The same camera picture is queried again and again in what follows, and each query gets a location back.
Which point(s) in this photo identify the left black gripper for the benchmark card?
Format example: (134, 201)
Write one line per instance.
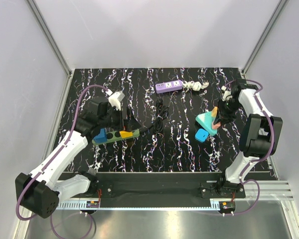
(130, 124)

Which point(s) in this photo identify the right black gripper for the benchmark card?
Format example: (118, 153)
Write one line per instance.
(224, 117)

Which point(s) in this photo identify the small orange plug adapter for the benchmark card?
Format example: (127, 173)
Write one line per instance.
(214, 112)

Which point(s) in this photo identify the teal triangular power strip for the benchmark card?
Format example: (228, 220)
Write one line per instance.
(205, 120)

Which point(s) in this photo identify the yellow cube socket adapter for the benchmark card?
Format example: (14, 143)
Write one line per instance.
(126, 134)

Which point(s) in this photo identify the green power strip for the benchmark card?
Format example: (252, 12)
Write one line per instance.
(113, 136)

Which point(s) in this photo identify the blue cube socket adapter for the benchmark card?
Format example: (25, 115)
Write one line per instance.
(101, 137)

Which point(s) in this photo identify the pink plug adapter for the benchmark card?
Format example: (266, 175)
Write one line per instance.
(216, 126)

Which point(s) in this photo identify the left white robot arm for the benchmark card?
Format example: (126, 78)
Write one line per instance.
(39, 191)

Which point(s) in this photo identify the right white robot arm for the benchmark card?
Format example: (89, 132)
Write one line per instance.
(260, 135)

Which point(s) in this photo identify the light blue plug adapter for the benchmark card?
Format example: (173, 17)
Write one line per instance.
(201, 135)

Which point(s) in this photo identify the purple power strip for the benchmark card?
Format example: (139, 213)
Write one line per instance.
(168, 86)

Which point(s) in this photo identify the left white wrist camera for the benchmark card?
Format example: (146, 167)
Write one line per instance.
(115, 100)

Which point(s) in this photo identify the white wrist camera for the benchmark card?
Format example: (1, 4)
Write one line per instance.
(115, 100)
(226, 93)

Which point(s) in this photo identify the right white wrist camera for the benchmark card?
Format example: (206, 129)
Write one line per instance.
(226, 93)

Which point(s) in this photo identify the aluminium frame rail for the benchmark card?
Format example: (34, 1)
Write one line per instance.
(269, 190)

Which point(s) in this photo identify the white slotted cable duct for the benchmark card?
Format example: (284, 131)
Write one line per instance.
(78, 205)

